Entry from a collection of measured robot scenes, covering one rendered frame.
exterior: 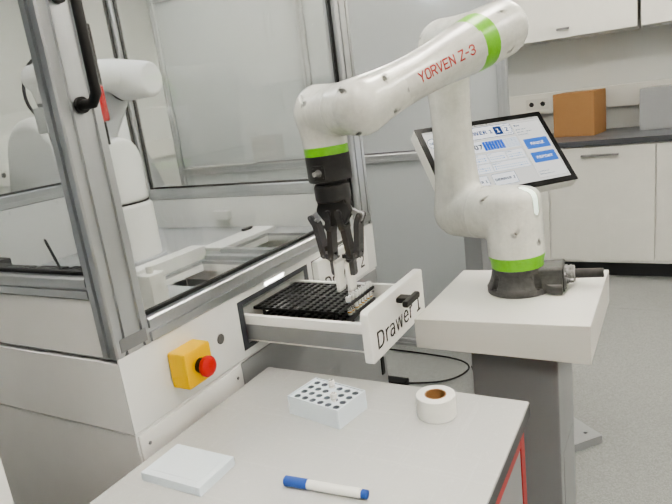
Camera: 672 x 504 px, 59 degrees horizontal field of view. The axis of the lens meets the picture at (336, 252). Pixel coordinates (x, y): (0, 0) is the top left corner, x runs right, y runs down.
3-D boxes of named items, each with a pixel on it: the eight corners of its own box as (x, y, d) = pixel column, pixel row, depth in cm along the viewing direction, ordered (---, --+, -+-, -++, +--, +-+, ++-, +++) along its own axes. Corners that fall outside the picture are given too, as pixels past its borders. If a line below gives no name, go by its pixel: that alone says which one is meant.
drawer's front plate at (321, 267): (369, 269, 180) (365, 234, 178) (322, 301, 156) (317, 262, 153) (364, 269, 181) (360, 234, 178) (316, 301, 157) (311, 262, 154)
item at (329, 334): (415, 308, 138) (412, 283, 137) (368, 354, 117) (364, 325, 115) (275, 299, 158) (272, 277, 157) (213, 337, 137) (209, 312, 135)
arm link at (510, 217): (503, 253, 151) (497, 180, 147) (557, 260, 139) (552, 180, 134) (469, 267, 144) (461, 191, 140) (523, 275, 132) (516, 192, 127)
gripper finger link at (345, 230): (341, 207, 125) (346, 206, 124) (354, 257, 127) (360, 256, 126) (332, 211, 122) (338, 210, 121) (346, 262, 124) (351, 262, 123)
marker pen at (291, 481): (370, 495, 86) (369, 486, 86) (366, 502, 85) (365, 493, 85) (288, 481, 92) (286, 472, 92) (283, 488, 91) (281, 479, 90)
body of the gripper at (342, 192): (304, 186, 121) (311, 230, 124) (340, 183, 117) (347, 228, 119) (322, 180, 128) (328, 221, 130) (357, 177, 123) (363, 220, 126)
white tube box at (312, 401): (367, 408, 111) (365, 390, 110) (339, 430, 105) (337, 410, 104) (318, 394, 119) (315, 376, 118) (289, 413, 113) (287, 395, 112)
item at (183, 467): (235, 464, 98) (233, 456, 98) (200, 497, 91) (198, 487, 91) (179, 451, 105) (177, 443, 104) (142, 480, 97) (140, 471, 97)
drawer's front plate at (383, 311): (425, 312, 139) (421, 268, 137) (373, 365, 115) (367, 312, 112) (418, 311, 140) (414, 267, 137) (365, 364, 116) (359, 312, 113)
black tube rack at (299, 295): (377, 311, 139) (374, 285, 137) (342, 341, 124) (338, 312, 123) (298, 305, 150) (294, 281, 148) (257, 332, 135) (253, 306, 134)
